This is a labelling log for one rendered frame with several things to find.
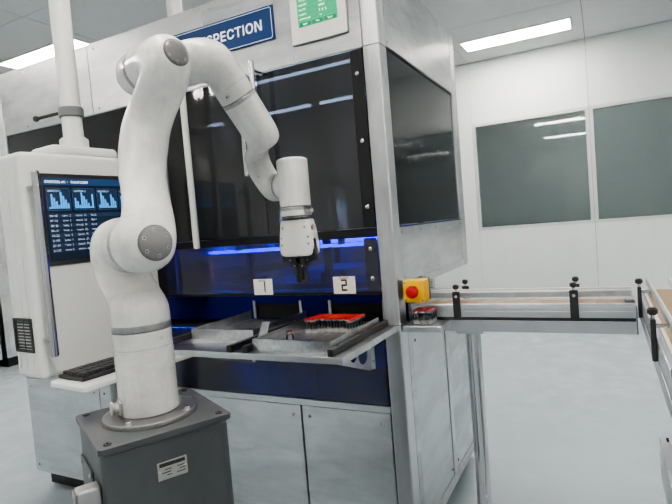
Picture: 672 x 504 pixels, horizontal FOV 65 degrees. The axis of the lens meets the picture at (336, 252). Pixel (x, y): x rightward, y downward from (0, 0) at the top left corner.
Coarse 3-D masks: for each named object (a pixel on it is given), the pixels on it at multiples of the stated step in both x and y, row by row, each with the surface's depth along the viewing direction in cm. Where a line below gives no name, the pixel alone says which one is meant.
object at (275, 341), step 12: (300, 324) 177; (372, 324) 167; (264, 336) 159; (276, 336) 164; (300, 336) 168; (312, 336) 166; (324, 336) 165; (336, 336) 163; (348, 336) 152; (264, 348) 152; (276, 348) 150; (288, 348) 148; (300, 348) 146; (312, 348) 144; (324, 348) 143
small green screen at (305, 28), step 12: (300, 0) 177; (312, 0) 175; (324, 0) 173; (336, 0) 171; (300, 12) 178; (312, 12) 176; (324, 12) 174; (336, 12) 172; (300, 24) 178; (312, 24) 176; (324, 24) 174; (336, 24) 172; (300, 36) 179; (312, 36) 177; (324, 36) 175
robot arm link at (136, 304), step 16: (112, 224) 106; (96, 240) 109; (96, 256) 109; (96, 272) 110; (112, 272) 110; (128, 272) 108; (112, 288) 109; (128, 288) 109; (144, 288) 111; (112, 304) 106; (128, 304) 105; (144, 304) 106; (160, 304) 108; (112, 320) 106; (128, 320) 105; (144, 320) 105; (160, 320) 108
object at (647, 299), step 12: (648, 288) 162; (648, 300) 154; (660, 300) 133; (648, 312) 111; (660, 312) 137; (648, 324) 134; (660, 324) 110; (648, 336) 135; (660, 336) 112; (660, 348) 104; (660, 360) 105; (660, 372) 107
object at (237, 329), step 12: (216, 324) 190; (228, 324) 196; (240, 324) 199; (252, 324) 197; (276, 324) 180; (192, 336) 179; (204, 336) 177; (216, 336) 175; (228, 336) 172; (240, 336) 170
